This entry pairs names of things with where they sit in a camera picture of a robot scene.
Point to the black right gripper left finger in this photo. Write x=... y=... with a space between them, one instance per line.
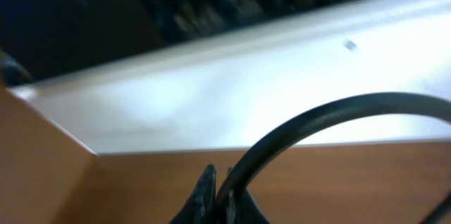
x=199 y=207

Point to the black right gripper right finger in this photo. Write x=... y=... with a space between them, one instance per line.
x=243 y=210

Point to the dark window pane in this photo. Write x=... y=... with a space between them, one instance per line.
x=42 y=39

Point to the wall screw head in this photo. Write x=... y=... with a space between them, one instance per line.
x=350 y=45

